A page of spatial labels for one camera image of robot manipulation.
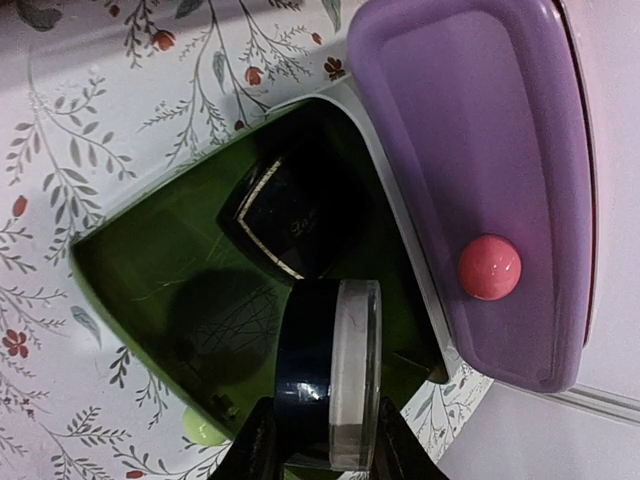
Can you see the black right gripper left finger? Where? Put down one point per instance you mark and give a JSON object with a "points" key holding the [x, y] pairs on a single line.
{"points": [[254, 454]]}

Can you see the round clear-lid jar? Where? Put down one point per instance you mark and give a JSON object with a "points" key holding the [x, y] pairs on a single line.
{"points": [[328, 374]]}

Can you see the pink purple drawer box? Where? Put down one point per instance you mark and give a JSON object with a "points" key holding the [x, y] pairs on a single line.
{"points": [[511, 139]]}

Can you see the floral table mat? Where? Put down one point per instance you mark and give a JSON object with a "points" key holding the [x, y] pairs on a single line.
{"points": [[99, 101]]}

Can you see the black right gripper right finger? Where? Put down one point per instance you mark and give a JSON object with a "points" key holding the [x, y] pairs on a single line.
{"points": [[398, 453]]}

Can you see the black gold-edged box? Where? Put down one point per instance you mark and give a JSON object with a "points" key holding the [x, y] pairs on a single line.
{"points": [[296, 215]]}

